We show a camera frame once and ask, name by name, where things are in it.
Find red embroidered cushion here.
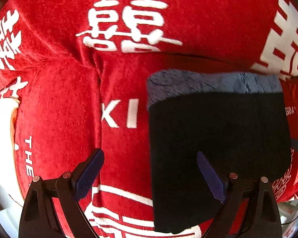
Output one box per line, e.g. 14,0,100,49
278,76,298,202

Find black pants with grey waistband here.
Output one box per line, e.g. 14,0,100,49
147,69,291,234

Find red wedding sofa cover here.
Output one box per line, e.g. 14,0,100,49
0,0,298,237

